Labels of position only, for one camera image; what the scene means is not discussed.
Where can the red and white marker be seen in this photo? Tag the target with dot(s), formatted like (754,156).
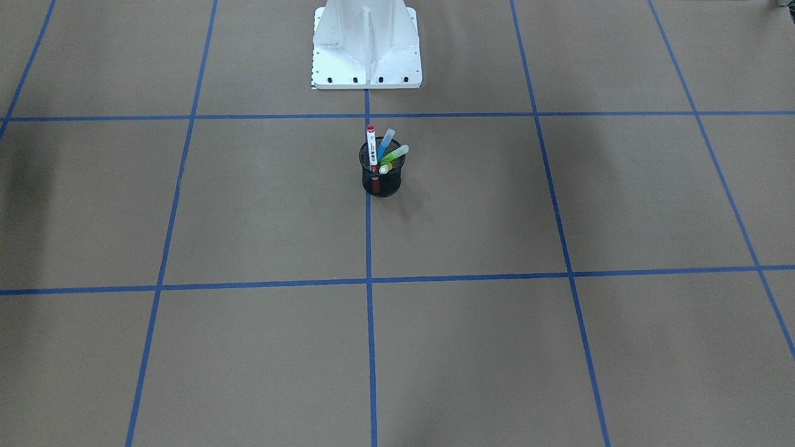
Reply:
(372,159)

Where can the blue highlighter pen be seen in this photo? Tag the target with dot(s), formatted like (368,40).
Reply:
(384,143)

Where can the black mesh pen cup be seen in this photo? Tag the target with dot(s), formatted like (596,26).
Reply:
(380,185)

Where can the green highlighter pen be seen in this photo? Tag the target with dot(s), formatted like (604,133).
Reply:
(396,155)

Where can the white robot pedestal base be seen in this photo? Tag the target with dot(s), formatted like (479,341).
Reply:
(366,45)

